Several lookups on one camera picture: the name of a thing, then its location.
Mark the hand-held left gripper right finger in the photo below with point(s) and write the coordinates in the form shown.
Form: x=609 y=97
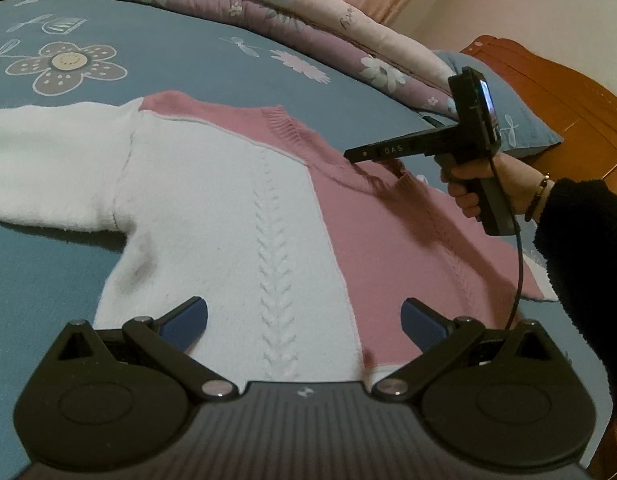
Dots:
x=423 y=322

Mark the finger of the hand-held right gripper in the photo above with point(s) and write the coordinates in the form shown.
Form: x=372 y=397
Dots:
x=358 y=155

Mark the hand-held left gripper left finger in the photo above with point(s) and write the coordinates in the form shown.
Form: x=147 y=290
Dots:
x=186 y=317

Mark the pink and white sweater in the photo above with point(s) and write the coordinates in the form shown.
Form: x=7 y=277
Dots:
x=213 y=210

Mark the person's right forearm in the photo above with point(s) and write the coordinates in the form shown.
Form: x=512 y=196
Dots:
x=588 y=260

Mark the person's right hand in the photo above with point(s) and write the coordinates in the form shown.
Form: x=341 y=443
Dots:
x=518 y=185

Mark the blue pillow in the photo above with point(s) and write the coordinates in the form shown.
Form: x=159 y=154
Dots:
x=523 y=120

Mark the wooden bed headboard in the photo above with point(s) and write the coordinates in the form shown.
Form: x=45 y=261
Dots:
x=578 y=110

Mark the folded floral quilt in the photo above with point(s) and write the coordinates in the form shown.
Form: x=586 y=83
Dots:
x=313 y=15

